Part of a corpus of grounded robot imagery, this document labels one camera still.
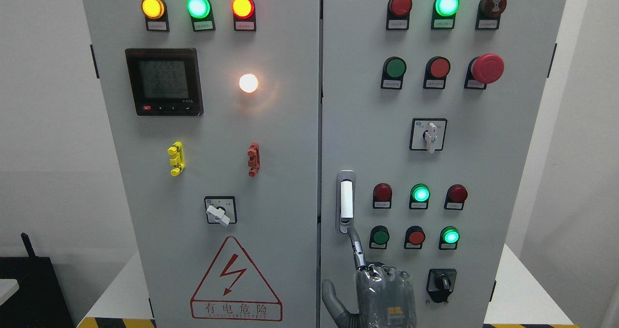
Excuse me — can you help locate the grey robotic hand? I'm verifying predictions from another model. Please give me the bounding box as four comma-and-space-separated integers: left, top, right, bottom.
322, 226, 416, 328

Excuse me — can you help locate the silver door handle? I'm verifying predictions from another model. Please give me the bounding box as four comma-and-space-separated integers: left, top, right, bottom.
336, 170, 356, 234

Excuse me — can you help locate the right grey cabinet door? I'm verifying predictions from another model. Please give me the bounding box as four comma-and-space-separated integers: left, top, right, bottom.
321, 0, 566, 328

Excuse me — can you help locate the grey cabinet door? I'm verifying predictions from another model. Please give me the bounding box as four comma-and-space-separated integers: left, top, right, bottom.
83, 0, 321, 328
321, 0, 566, 328

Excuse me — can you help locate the left grey cabinet door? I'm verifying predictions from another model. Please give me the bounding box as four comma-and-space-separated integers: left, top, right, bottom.
83, 0, 321, 328

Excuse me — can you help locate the green push button lower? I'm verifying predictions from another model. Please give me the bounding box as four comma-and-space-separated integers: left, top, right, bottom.
369, 225, 390, 250

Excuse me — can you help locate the green push button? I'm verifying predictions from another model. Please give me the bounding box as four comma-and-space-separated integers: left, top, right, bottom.
369, 225, 390, 250
381, 56, 407, 90

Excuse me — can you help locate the red push button lower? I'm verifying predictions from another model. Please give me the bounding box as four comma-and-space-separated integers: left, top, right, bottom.
404, 226, 426, 250

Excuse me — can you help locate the red push button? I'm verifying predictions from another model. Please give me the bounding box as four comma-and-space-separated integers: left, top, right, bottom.
404, 226, 426, 250
424, 56, 451, 89

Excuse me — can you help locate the green lit button lower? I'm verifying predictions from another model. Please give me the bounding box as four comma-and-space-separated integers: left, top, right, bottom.
439, 226, 460, 250

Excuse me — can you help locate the dark red indicator middle left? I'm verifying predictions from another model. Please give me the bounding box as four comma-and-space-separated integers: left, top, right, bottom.
373, 182, 393, 209

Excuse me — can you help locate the dark red indicator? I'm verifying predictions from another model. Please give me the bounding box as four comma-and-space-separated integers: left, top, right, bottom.
444, 184, 468, 210
373, 182, 393, 209

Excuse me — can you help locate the green lit indicator middle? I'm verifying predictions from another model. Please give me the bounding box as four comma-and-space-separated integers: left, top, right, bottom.
409, 183, 431, 210

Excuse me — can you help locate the green lit indicator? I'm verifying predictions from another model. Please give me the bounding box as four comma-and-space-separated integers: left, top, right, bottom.
431, 0, 459, 29
409, 183, 431, 210

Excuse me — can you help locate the dark red indicator middle right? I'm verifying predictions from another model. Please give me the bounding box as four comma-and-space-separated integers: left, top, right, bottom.
444, 184, 468, 210

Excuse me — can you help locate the red electric hazard warning sticker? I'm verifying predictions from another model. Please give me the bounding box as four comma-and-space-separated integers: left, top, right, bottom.
190, 236, 283, 322

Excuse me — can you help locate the red terminal clip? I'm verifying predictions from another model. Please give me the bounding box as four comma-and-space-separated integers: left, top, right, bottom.
247, 142, 261, 177

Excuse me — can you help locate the green push button upper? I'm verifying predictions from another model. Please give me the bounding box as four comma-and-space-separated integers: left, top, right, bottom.
381, 56, 407, 90

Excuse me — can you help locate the red push button upper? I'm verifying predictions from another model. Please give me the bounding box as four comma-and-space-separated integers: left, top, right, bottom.
424, 56, 451, 89

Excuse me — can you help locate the red emergency stop button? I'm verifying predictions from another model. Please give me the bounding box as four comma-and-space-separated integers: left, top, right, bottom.
464, 53, 505, 90

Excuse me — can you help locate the white lit indicator light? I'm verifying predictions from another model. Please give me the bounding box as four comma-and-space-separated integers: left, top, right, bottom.
238, 73, 259, 94

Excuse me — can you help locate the yellow terminal clip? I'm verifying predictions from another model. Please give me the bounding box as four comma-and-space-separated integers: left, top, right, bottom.
167, 141, 185, 177

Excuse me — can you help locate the red indicator light top right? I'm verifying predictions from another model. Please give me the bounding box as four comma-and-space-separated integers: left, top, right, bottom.
385, 0, 412, 30

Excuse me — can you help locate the green lit indicator top right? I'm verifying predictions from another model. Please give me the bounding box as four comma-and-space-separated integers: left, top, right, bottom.
431, 0, 459, 29

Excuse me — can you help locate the dark red buzzer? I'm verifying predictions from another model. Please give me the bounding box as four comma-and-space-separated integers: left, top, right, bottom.
475, 0, 507, 30

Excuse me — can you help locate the black digital power meter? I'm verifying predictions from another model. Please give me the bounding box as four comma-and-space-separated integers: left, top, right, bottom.
125, 48, 203, 116

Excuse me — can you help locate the red lit indicator light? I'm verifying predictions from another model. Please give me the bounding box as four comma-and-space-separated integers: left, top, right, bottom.
231, 0, 256, 31

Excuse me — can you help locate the green indicator light top left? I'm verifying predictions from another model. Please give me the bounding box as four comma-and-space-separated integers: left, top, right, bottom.
186, 0, 215, 32

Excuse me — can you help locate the black box with antenna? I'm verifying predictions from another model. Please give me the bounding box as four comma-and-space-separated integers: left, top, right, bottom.
0, 233, 75, 328

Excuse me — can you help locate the yellow indicator light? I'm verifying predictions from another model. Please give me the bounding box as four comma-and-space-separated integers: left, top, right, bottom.
141, 0, 170, 32

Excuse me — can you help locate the black rotary knob switch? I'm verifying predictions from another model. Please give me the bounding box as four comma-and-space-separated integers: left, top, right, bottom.
426, 268, 457, 303

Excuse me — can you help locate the white selector switch upper right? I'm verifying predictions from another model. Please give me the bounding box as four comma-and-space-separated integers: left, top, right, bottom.
409, 118, 447, 153

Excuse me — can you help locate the white selector switch left door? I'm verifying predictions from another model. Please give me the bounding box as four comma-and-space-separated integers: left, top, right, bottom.
204, 196, 238, 226

